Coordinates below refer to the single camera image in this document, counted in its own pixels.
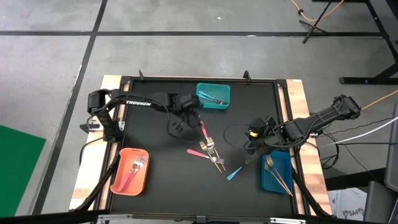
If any orange plastic bin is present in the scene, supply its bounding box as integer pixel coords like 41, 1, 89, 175
110, 147, 150, 197

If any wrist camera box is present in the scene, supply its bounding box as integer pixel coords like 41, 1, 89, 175
248, 116, 277, 131
169, 117, 194, 140

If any white cable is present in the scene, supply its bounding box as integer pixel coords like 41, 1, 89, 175
323, 116, 398, 147

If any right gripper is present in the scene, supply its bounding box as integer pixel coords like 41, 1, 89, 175
244, 129, 279, 156

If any black table frame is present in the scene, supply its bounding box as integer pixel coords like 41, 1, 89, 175
107, 75, 298, 218

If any black stand frame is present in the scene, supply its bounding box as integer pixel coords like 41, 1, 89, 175
312, 0, 398, 86

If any black table leg strut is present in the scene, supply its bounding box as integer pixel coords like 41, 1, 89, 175
70, 151, 122, 213
290, 167, 332, 218

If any light wooden table board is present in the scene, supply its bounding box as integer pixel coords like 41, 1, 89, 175
68, 74, 131, 211
285, 78, 334, 216

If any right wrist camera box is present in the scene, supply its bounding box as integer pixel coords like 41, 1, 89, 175
248, 116, 277, 131

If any green floor mat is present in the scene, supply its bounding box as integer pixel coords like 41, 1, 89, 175
0, 124, 47, 218

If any pink-handled silver fork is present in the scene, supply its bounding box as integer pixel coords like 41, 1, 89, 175
122, 154, 149, 189
116, 154, 143, 193
186, 148, 225, 165
200, 121, 216, 156

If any yellow-orange power cable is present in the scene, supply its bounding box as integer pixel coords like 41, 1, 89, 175
290, 0, 346, 22

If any black floor cable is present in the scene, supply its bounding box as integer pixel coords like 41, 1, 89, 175
323, 141, 398, 147

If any orange extension cable yellow plug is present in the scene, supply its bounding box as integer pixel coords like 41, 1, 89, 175
360, 89, 398, 111

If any silver metal bracket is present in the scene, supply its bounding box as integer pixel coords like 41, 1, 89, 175
98, 213, 134, 222
269, 217, 307, 224

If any white cardboard box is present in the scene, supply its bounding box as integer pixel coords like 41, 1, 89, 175
328, 187, 368, 223

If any grey chair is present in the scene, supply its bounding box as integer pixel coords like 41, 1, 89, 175
363, 102, 398, 224

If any teal plastic bin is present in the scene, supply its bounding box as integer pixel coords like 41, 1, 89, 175
195, 82, 231, 110

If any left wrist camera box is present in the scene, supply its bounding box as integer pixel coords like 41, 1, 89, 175
169, 117, 194, 140

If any black tripod stand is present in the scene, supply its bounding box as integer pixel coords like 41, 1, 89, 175
298, 0, 333, 44

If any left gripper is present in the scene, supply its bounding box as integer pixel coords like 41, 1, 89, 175
178, 107, 205, 130

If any black floor bar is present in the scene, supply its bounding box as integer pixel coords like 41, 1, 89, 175
0, 210, 105, 224

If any blue plastic bin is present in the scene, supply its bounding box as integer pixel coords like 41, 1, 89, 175
260, 151, 294, 194

